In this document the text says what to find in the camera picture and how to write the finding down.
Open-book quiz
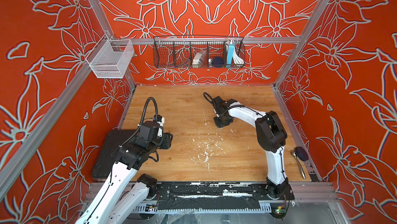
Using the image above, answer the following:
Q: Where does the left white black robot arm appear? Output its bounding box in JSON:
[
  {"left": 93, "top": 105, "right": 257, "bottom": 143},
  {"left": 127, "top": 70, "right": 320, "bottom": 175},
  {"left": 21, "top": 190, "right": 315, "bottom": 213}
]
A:
[{"left": 76, "top": 97, "right": 173, "bottom": 224}]

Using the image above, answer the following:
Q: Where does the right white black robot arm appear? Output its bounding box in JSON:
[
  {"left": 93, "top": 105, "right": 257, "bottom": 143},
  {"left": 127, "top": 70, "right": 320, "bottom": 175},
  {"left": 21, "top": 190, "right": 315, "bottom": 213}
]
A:
[{"left": 203, "top": 92, "right": 289, "bottom": 199}]

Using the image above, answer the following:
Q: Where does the black plastic tool case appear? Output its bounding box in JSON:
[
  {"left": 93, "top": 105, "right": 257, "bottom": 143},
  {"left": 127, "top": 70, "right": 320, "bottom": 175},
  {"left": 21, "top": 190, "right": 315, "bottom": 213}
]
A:
[{"left": 91, "top": 129, "right": 135, "bottom": 181}]

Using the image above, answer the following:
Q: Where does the dark blue round object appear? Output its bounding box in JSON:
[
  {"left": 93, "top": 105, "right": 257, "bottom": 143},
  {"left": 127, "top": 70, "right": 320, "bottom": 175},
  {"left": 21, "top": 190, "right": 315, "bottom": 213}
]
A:
[{"left": 212, "top": 56, "right": 224, "bottom": 68}]

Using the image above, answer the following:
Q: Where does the silver pouch in basket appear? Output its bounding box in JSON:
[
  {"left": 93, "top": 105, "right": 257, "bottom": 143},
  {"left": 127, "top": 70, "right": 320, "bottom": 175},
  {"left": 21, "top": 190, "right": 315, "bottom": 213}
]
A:
[{"left": 192, "top": 51, "right": 206, "bottom": 68}]

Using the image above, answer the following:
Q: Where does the light blue box in basket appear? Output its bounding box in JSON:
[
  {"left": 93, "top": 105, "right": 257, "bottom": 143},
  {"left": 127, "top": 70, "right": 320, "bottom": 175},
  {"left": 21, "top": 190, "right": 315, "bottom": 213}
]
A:
[{"left": 226, "top": 44, "right": 235, "bottom": 68}]

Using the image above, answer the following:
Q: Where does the metal spoon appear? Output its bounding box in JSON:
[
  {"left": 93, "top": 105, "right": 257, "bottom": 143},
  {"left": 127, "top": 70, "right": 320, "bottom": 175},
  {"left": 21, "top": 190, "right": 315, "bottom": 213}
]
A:
[{"left": 290, "top": 150, "right": 306, "bottom": 179}]

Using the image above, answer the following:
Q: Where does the dark blue round pad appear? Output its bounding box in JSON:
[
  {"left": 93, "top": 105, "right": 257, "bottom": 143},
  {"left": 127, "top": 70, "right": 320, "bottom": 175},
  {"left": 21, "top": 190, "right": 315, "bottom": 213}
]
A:
[{"left": 295, "top": 146, "right": 309, "bottom": 162}]

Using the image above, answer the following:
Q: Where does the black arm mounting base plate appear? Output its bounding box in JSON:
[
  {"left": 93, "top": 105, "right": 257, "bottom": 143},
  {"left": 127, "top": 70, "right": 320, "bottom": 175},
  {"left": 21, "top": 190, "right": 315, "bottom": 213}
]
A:
[{"left": 136, "top": 182, "right": 295, "bottom": 213}]

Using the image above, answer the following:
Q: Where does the white cable in basket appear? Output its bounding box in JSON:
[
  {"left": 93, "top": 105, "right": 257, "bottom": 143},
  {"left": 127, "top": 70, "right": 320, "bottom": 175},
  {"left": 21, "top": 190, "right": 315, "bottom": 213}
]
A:
[{"left": 232, "top": 50, "right": 245, "bottom": 66}]

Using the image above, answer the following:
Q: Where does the black wire wall basket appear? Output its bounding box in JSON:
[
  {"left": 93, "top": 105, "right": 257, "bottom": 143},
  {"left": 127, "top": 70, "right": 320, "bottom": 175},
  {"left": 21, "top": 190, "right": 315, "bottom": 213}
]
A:
[{"left": 153, "top": 35, "right": 246, "bottom": 69}]

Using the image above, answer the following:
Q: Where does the white wire mesh basket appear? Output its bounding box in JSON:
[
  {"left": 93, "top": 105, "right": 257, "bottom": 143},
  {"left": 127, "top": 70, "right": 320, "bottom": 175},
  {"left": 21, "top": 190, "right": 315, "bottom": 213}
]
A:
[{"left": 87, "top": 40, "right": 134, "bottom": 79}]

